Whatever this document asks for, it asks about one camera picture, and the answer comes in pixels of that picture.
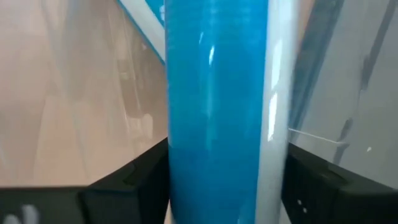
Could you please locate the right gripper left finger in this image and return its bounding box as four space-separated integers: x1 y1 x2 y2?
0 138 171 224

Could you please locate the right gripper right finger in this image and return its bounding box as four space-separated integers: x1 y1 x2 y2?
281 142 398 224

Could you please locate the blue silicone sealant tube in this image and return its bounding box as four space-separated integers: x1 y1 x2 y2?
164 0 300 224

